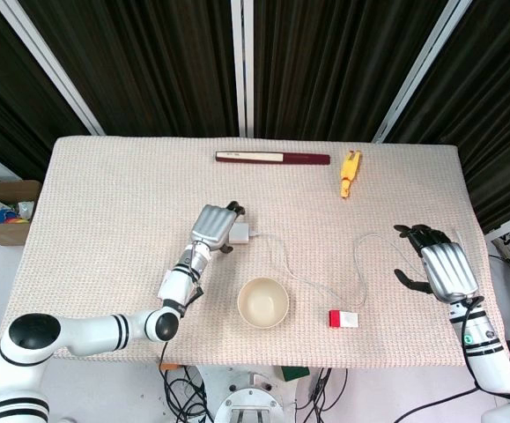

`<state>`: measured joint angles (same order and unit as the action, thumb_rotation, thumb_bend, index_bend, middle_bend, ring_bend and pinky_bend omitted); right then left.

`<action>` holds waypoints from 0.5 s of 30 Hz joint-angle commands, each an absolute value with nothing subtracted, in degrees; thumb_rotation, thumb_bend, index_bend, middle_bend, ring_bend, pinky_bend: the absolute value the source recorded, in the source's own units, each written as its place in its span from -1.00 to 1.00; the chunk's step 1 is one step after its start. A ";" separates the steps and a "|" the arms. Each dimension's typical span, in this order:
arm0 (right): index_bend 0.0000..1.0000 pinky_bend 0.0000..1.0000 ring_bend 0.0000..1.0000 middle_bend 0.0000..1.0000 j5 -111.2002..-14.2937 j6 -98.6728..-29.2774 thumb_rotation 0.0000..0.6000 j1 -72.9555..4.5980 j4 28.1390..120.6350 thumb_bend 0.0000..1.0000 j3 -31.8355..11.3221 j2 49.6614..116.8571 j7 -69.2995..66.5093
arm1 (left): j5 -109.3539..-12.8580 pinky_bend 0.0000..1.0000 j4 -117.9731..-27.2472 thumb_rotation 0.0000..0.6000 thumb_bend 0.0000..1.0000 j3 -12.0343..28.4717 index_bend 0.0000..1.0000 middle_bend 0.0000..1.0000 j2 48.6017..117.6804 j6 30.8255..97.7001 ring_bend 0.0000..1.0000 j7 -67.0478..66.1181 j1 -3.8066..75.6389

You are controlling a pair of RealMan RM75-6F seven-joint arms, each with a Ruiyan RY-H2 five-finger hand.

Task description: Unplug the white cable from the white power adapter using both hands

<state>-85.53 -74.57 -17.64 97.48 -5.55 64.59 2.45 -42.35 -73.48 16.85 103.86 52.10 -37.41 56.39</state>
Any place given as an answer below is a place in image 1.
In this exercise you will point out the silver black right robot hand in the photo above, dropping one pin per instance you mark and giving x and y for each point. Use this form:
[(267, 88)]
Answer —
[(448, 269)]

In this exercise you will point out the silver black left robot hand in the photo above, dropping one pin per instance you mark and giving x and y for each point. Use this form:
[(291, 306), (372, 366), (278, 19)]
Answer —
[(212, 224)]

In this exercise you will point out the small white block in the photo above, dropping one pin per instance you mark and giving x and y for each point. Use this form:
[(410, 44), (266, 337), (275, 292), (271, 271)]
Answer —
[(239, 233)]

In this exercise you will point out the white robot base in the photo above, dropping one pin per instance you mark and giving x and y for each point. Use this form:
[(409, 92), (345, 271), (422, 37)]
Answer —
[(250, 396)]

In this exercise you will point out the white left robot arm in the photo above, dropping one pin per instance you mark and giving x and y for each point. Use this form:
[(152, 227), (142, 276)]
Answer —
[(96, 328)]

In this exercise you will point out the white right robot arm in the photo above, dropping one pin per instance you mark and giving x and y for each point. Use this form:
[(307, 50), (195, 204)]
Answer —
[(485, 352)]

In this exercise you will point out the beige bowl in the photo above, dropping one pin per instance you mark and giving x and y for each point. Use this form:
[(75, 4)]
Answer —
[(262, 304)]

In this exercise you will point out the beige woven tablecloth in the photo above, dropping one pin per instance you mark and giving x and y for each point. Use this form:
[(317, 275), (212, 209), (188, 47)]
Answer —
[(127, 185)]

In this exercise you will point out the long maroon box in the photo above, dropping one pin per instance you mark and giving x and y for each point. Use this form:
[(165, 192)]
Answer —
[(303, 158)]

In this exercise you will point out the red and white box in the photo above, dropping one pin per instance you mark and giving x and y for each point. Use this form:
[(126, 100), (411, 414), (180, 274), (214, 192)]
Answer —
[(347, 319)]

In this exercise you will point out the yellow rubber chicken toy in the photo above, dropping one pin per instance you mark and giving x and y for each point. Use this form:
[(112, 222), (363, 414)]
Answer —
[(349, 172)]

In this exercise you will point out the dark pleated curtain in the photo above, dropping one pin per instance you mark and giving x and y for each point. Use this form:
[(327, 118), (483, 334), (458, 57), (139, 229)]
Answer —
[(157, 66)]

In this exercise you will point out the green block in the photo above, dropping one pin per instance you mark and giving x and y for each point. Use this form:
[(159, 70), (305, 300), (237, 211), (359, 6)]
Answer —
[(294, 373)]

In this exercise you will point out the colourful plastic toy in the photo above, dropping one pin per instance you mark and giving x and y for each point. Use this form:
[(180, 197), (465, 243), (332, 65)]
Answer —
[(10, 217)]

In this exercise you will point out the white metal frame post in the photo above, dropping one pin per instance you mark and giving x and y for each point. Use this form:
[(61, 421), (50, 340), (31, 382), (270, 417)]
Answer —
[(47, 66), (417, 75), (242, 66)]

